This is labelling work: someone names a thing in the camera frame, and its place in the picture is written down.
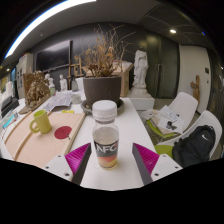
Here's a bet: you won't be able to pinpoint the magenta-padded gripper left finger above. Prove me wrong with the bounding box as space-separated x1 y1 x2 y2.
43 142 92 186

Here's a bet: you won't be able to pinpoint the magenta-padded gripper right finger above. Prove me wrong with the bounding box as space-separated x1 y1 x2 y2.
132 142 183 186

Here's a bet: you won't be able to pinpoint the clear drink bottle white cap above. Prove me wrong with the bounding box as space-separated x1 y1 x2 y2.
91 99 120 170

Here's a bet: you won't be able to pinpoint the flat round red coaster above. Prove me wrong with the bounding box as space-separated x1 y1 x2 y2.
53 125 73 140

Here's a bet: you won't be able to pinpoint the light wooden drawing board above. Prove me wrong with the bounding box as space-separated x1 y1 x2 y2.
3 111 35 158
14 111 87 168

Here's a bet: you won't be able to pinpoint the white paper stack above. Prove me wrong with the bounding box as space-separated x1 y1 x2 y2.
151 104 185 134

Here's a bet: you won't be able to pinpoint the black backpack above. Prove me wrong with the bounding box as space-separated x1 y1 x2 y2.
172 124 217 168

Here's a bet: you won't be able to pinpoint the yellow-green mug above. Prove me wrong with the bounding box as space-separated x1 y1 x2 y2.
29 109 53 135

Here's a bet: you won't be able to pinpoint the grey plant saucer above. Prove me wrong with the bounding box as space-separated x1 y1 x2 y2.
80 98 125 116

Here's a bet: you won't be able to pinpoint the small white cup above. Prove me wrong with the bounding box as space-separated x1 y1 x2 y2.
71 93 83 105

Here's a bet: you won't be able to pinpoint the printed newspaper sheet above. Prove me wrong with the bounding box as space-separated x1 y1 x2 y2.
43 91 75 113

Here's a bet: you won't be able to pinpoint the white chair with papers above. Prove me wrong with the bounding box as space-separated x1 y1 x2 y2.
146 91 199 144

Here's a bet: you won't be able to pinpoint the dried plant in grey pot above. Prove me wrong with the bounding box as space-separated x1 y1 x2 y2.
74 24 136 108

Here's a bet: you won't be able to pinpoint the white chair with backpack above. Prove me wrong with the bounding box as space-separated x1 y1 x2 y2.
154 109 223 165

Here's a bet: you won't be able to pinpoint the green spray bottle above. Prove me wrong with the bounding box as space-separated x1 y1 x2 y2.
49 78 57 97

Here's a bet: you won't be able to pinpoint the small white plaster bust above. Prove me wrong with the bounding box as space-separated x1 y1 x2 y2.
59 73 68 92

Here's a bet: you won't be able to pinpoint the colourful picture book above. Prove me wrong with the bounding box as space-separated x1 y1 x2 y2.
1 111 19 130

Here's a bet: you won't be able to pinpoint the large white plaster bust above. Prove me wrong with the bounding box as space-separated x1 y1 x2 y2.
44 73 54 88

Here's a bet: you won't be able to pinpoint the wooden jointed figure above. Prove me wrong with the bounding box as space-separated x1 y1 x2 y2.
190 74 201 103

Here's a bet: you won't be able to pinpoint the black flat boxes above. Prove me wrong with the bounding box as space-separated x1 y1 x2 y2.
0 96 20 118

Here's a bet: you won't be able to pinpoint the wooden easel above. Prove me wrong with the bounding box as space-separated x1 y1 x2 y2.
68 54 84 91

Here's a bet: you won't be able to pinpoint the white headless torso statue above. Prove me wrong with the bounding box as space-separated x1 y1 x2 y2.
128 49 156 111

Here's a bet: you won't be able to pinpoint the brown flat panel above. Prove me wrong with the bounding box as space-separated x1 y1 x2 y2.
22 72 36 98

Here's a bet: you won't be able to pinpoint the white cabinet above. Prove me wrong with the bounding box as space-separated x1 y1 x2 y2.
16 53 34 99

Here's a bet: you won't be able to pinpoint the long white ceiling light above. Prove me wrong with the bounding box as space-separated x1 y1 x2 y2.
3 0 98 59

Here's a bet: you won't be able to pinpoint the black wall screen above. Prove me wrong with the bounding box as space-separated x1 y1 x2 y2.
34 39 73 72

